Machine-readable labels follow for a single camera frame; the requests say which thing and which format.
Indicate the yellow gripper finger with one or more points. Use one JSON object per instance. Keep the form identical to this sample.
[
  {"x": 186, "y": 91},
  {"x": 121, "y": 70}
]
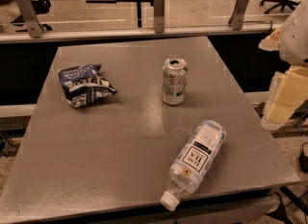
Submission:
[{"x": 287, "y": 92}]

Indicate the silver 7up soda can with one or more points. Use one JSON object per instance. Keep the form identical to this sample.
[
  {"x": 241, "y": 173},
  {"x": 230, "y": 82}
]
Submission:
[{"x": 174, "y": 80}]

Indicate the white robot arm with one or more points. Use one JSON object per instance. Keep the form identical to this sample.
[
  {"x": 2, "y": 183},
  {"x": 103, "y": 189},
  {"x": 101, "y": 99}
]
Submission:
[{"x": 291, "y": 42}]

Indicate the blue crumpled chip bag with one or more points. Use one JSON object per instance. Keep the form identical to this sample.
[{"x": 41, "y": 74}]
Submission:
[{"x": 84, "y": 85}]

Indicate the clear plastic tea bottle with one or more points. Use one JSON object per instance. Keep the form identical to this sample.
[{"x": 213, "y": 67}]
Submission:
[{"x": 193, "y": 162}]

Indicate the right metal bracket post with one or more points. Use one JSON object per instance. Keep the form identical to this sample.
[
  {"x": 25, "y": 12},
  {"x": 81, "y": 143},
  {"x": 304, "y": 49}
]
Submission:
[{"x": 236, "y": 21}]

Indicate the left metal bracket post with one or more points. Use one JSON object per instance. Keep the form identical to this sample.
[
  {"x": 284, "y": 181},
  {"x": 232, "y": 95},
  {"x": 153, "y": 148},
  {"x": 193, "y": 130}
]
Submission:
[{"x": 35, "y": 30}]

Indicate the horizontal metal rail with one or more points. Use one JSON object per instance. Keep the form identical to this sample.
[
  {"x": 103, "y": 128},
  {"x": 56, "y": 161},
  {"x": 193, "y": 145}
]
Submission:
[{"x": 129, "y": 34}]

